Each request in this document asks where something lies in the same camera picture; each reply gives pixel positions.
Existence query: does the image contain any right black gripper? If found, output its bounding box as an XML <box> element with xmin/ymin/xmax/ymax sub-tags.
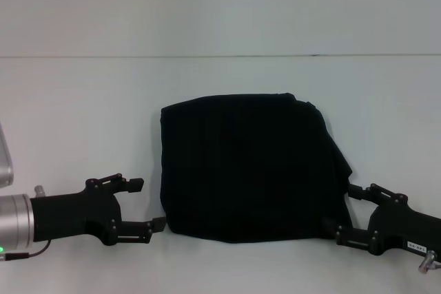
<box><xmin>321</xmin><ymin>182</ymin><xmax>441</xmax><ymax>258</ymax></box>

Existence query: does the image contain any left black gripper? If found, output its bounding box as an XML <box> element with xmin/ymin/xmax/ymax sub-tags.
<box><xmin>29</xmin><ymin>172</ymin><xmax>167</xmax><ymax>247</ymax></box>

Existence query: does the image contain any black shirt with FREE print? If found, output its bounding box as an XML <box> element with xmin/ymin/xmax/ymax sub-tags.
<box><xmin>159</xmin><ymin>92</ymin><xmax>354</xmax><ymax>244</ymax></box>

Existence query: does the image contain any silver plug with grey cable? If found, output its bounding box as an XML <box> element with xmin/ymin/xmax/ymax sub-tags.
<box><xmin>416</xmin><ymin>251</ymin><xmax>441</xmax><ymax>273</ymax></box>

